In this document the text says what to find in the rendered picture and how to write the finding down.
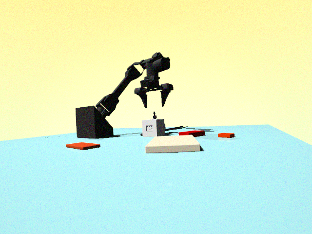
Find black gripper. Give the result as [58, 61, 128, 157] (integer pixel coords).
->
[134, 73, 174, 108]

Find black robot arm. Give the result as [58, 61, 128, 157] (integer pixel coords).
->
[96, 52, 170, 118]

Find beige flat slab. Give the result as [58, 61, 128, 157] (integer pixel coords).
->
[145, 135, 200, 153]

